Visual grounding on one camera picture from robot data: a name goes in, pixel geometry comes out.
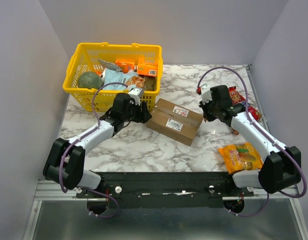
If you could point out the red candy bag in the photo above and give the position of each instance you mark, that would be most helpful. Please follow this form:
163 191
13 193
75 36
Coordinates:
237 98

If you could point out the orange box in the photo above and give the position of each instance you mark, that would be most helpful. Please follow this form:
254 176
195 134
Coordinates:
126 65
147 67

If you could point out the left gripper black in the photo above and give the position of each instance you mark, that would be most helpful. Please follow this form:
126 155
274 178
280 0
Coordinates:
143 116

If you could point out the orange box left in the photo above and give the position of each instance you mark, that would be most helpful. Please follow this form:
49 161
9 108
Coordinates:
126 65

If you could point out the yellow orange snack bag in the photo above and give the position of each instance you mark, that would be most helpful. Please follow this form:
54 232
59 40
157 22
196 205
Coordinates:
239 157

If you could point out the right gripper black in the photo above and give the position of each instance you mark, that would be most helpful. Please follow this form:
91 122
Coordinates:
207 110

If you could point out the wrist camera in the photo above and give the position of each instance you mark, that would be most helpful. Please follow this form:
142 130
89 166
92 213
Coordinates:
205 92
136 94

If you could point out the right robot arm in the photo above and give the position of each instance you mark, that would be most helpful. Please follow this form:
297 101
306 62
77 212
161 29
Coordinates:
280 162

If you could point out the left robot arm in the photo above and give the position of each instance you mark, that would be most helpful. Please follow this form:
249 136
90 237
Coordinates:
66 159

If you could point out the grey foil packet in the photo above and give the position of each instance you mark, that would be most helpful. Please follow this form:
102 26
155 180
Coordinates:
110 65

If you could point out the orange box right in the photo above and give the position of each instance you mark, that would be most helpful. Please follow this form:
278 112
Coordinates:
147 67

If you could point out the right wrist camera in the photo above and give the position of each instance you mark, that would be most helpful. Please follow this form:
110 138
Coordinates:
205 92

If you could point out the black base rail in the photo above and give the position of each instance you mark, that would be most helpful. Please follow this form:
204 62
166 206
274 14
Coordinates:
171 189

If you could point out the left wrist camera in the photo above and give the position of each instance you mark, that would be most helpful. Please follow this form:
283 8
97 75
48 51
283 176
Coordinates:
136 94

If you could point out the green melon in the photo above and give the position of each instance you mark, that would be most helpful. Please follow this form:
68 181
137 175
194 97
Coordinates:
90 80

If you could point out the light blue chips bag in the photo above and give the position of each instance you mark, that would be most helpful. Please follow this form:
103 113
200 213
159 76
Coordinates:
111 76

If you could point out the brown cardboard express box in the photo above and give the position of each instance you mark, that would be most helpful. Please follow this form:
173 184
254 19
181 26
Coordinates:
175 121

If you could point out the yellow plastic shopping basket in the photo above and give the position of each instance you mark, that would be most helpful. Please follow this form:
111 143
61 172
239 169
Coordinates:
98 71

